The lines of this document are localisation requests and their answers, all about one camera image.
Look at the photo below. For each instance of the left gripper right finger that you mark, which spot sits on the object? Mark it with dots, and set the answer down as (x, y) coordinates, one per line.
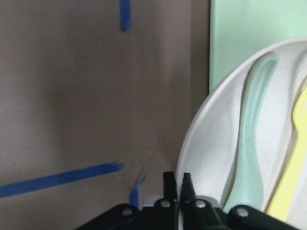
(199, 214)

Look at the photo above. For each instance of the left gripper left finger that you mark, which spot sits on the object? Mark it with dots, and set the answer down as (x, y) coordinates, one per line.
(163, 215)

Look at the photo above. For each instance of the beige round plate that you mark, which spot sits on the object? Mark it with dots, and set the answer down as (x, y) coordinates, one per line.
(210, 146)

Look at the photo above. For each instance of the yellow plastic fork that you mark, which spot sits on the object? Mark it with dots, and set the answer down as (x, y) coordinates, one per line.
(284, 193)

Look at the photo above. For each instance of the teal green plastic spoon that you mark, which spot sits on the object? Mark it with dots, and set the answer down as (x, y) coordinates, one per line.
(247, 188)

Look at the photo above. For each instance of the light green rectangular tray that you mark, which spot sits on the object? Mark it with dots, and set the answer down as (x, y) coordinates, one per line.
(240, 28)

